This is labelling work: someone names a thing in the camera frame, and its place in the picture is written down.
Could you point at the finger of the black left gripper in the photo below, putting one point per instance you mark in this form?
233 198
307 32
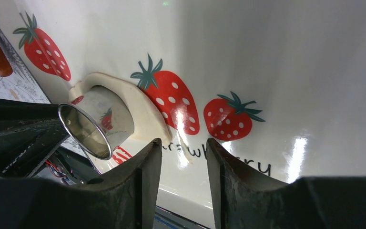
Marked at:
29 134

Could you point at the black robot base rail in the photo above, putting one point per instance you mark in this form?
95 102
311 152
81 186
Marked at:
69 168

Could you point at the small dough piece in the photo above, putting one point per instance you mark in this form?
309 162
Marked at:
148 121

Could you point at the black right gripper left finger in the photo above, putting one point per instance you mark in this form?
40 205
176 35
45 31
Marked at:
122 198

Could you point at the square strawberry ceramic plate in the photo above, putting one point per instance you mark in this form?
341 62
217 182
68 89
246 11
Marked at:
281 84

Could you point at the floral patterned tablecloth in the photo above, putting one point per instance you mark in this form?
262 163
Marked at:
21 85

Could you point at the silver tape roll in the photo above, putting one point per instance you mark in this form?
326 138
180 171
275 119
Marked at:
98 120

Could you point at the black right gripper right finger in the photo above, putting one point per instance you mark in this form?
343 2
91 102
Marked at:
244 198

